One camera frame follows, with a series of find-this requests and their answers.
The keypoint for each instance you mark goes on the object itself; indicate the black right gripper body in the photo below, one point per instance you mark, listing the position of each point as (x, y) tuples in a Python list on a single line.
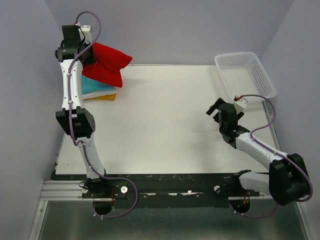
[(216, 117)]

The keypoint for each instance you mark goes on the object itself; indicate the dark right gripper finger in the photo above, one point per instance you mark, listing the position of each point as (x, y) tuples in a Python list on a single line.
[(215, 106), (240, 115)]

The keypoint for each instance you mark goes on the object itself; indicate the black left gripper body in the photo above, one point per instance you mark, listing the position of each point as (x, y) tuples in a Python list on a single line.
[(89, 56)]

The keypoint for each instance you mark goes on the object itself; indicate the red t shirt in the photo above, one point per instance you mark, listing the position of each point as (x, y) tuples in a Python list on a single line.
[(108, 66)]

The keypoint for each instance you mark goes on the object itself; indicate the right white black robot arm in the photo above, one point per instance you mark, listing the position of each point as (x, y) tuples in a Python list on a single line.
[(287, 179)]

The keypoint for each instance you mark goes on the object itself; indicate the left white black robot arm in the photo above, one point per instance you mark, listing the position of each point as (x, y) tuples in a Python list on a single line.
[(75, 50)]

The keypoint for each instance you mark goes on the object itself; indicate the folded light blue t shirt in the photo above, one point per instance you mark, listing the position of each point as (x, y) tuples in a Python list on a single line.
[(89, 85)]

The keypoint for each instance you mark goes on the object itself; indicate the white perforated plastic basket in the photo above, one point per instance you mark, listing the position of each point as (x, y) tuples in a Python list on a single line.
[(242, 73)]

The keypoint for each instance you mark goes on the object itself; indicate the folded white t shirt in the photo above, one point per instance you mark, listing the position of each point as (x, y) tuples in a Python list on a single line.
[(90, 93)]

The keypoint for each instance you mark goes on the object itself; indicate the folded orange t shirt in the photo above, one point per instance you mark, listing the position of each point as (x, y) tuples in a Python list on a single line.
[(110, 97)]

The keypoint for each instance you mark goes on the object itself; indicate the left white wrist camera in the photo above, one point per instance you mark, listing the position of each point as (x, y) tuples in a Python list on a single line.
[(85, 32)]

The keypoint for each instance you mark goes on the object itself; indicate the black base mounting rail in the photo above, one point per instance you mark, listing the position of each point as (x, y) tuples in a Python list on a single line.
[(160, 190)]

